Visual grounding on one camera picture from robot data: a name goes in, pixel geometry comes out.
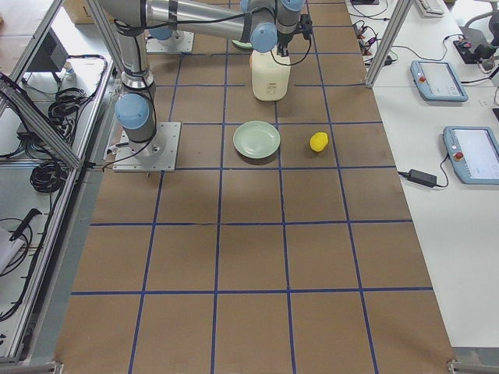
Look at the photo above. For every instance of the black power adapter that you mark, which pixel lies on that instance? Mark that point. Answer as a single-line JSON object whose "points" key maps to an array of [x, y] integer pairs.
{"points": [[422, 178]]}

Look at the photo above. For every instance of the green plate near arm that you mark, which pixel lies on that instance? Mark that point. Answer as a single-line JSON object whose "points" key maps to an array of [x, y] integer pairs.
{"points": [[256, 139], [242, 45]]}

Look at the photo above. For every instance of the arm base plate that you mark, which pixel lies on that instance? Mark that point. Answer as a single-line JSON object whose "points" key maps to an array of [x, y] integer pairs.
{"points": [[179, 42], [159, 155]]}

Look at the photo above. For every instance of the upper teach pendant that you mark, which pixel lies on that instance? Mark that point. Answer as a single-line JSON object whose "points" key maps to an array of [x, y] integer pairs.
{"points": [[437, 81]]}

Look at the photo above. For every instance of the yellow toy pepper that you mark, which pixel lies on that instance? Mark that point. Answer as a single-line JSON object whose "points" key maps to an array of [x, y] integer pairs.
{"points": [[318, 141]]}

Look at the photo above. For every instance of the lower teach pendant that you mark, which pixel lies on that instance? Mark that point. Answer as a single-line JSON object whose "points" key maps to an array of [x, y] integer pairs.
{"points": [[473, 152]]}

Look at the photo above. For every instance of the cardboard box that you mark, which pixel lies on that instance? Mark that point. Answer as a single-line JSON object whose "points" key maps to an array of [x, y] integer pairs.
{"points": [[78, 11]]}

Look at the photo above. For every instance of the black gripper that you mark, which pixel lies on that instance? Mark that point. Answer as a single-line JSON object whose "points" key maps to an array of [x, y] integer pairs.
{"points": [[283, 42]]}

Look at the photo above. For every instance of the teach pendant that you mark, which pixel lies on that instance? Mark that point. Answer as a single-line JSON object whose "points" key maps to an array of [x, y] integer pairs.
{"points": [[473, 152], [437, 81]]}

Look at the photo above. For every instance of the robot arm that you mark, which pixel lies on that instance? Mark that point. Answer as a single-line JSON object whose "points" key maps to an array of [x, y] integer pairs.
{"points": [[265, 26]]}

